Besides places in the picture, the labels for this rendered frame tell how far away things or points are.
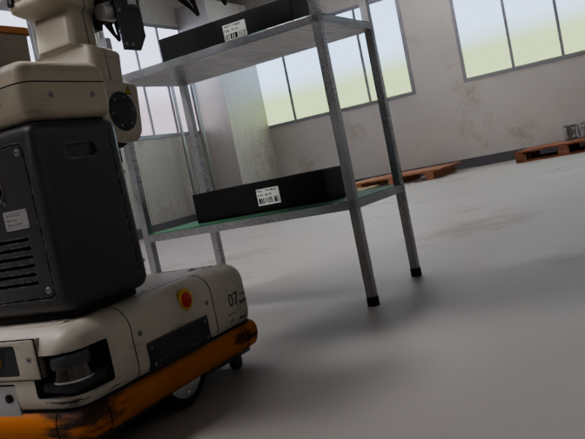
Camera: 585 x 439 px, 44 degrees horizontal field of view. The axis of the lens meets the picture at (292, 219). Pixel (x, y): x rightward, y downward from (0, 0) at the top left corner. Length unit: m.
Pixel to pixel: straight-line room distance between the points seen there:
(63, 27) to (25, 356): 0.87
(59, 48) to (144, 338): 0.81
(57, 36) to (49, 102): 0.47
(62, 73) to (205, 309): 0.64
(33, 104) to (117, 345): 0.51
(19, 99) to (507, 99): 8.49
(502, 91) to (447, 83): 0.73
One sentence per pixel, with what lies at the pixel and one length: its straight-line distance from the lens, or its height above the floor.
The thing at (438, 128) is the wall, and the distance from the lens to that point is 9.91.
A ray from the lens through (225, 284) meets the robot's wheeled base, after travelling 1.87.
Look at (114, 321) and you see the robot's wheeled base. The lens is 1.57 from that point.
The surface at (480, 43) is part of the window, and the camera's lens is 9.76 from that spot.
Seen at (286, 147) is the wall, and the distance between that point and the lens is 10.79.
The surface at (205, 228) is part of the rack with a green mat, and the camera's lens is 2.64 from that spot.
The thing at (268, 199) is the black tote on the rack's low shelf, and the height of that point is 0.40.
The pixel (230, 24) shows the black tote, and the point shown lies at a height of 1.03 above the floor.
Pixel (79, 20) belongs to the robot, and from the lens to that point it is 2.02.
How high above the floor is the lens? 0.50
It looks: 4 degrees down
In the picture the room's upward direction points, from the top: 12 degrees counter-clockwise
